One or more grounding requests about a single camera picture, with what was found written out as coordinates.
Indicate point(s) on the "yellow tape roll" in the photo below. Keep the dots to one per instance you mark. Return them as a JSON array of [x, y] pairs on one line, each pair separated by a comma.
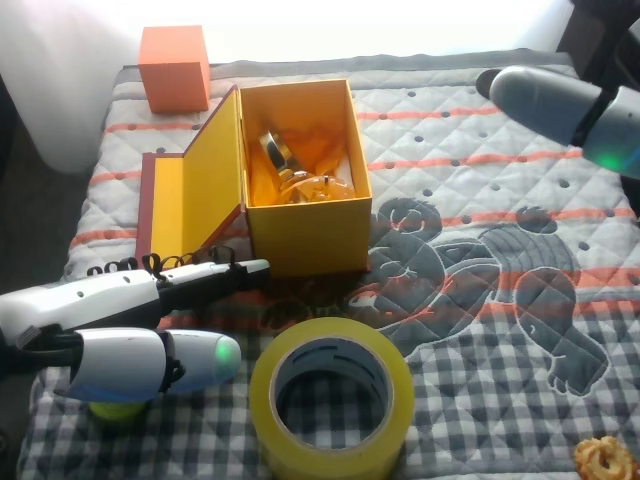
[[330, 452]]

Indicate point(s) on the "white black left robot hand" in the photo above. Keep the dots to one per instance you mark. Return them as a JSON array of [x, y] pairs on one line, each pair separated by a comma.
[[100, 300]]

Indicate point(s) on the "green ball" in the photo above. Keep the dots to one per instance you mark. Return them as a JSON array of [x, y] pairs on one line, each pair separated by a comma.
[[117, 411]]

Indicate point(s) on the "white fabric bundle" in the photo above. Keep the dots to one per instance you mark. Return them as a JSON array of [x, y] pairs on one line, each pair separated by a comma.
[[55, 90]]

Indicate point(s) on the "shiny round metal piece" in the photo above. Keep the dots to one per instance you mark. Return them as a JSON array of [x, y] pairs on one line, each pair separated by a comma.
[[277, 147]]

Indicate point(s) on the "golden cookie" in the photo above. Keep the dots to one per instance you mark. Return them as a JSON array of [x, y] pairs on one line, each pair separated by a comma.
[[600, 457]]

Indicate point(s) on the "yellow gift box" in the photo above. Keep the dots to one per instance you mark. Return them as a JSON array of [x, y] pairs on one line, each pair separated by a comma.
[[310, 240]]

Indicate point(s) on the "orange tissue paper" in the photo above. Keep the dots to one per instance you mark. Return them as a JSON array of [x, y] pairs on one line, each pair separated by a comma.
[[320, 145]]

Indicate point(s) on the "grey quilt with printed bear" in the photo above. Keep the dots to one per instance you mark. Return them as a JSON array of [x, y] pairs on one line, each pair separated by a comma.
[[500, 350]]

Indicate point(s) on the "orange cube box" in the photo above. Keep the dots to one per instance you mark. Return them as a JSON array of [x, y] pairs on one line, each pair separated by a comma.
[[172, 70]]

